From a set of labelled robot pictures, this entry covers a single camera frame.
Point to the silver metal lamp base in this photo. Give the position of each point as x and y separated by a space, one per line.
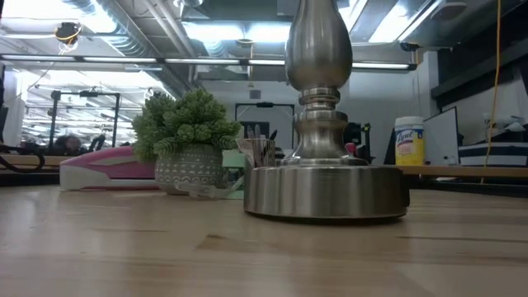
326 189

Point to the black pen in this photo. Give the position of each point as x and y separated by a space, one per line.
273 134

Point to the mint green stapler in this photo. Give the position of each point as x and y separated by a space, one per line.
233 158

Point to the green plant in grey pot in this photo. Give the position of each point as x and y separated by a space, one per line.
185 169

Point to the black monitor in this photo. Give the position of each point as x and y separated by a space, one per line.
363 136

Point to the long white light bar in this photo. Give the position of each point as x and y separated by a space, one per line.
206 61

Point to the yellow Lysol wipes canister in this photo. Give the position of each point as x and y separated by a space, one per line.
409 144

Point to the pink and white stapler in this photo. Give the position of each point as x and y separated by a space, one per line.
103 169

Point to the whiteboard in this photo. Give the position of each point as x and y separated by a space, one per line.
441 138

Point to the person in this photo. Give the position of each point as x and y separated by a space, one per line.
69 144

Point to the navy white striped box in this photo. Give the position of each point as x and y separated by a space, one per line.
495 154

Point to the white plastic bag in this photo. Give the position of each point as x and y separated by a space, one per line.
509 123

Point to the black gantry frame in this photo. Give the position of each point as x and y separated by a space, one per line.
264 105
116 119

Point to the black ceiling-mounted camera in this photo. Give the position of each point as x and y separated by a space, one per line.
409 46

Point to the black metal table frame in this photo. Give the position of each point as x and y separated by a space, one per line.
29 178

